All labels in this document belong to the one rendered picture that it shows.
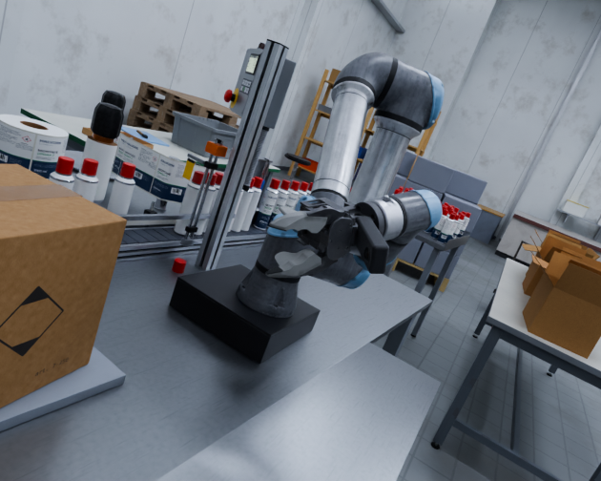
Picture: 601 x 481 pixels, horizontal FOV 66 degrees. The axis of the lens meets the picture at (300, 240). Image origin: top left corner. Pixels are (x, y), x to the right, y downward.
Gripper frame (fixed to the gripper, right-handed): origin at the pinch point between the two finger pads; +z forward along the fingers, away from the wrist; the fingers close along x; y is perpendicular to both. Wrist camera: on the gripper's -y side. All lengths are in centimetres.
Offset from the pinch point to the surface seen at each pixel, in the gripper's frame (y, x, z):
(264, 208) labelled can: 91, -39, -56
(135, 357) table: 23.2, -31.2, 14.7
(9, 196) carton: 22.9, 4.3, 29.9
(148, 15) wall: 549, 3, -171
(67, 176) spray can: 62, -8, 16
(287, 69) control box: 62, 16, -42
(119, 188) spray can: 68, -14, 3
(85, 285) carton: 16.6, -8.8, 22.9
